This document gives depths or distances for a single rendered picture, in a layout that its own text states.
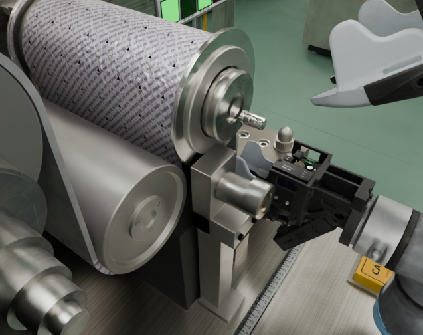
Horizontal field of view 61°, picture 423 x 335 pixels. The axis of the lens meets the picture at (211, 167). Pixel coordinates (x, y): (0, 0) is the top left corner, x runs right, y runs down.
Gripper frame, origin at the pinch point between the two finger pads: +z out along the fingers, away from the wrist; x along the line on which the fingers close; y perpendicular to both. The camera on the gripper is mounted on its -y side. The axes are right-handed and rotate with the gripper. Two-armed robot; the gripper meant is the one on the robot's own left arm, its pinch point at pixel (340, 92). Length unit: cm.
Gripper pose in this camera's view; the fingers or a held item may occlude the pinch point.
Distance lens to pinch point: 32.4
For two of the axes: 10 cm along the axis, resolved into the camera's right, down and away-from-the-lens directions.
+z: -6.3, 1.6, 7.6
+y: -5.1, -8.2, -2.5
